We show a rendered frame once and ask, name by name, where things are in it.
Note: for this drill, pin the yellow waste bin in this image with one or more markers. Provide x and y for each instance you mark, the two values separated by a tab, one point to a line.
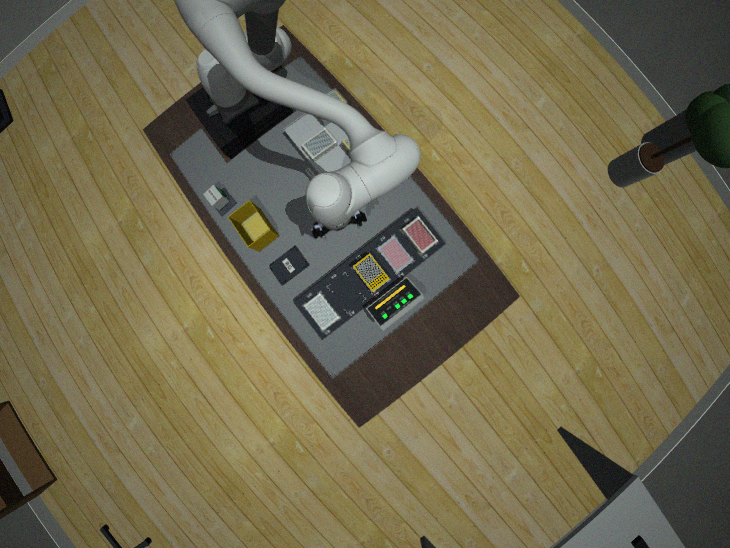
243	213

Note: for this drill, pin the white multi-trough reservoir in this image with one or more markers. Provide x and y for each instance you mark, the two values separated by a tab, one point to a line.
319	145

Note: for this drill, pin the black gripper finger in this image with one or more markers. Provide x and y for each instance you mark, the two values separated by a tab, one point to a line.
357	218
319	230

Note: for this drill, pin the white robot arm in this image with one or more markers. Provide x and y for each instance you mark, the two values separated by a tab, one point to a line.
379	162

